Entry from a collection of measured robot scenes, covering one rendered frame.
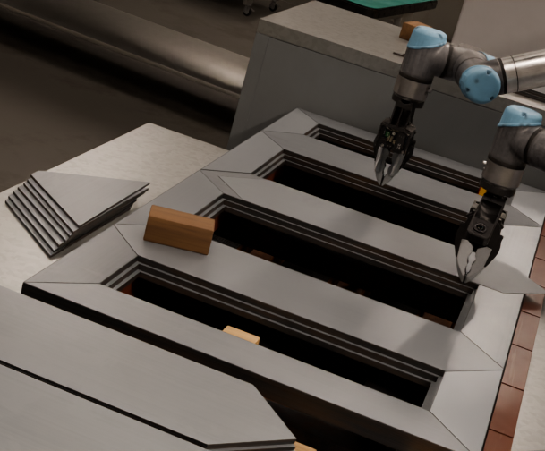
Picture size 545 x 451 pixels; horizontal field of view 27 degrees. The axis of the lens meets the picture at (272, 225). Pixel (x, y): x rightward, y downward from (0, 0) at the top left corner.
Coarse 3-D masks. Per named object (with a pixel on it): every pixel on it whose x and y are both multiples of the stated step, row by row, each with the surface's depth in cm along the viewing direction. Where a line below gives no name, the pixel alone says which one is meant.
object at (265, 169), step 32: (320, 128) 308; (288, 160) 276; (416, 160) 302; (224, 192) 236; (384, 192) 272; (288, 224) 233; (352, 256) 230; (384, 256) 229; (32, 288) 174; (192, 288) 193; (224, 288) 192; (448, 288) 226; (96, 320) 172; (256, 320) 190; (288, 320) 189; (192, 352) 169; (352, 352) 187; (384, 352) 186; (256, 384) 167; (320, 416) 166; (352, 416) 164; (416, 448) 162
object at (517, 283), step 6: (510, 270) 237; (516, 270) 238; (510, 276) 234; (516, 276) 235; (522, 276) 236; (510, 282) 231; (516, 282) 232; (522, 282) 232; (528, 282) 233; (534, 282) 234; (504, 288) 226; (510, 288) 227; (516, 288) 228; (522, 288) 229; (528, 288) 230; (534, 288) 231
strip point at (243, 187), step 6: (222, 180) 243; (228, 180) 244; (234, 180) 245; (240, 180) 246; (246, 180) 247; (252, 180) 248; (258, 180) 249; (264, 180) 251; (234, 186) 242; (240, 186) 242; (246, 186) 244; (252, 186) 245; (258, 186) 246; (240, 192) 239; (246, 192) 240; (252, 192) 241
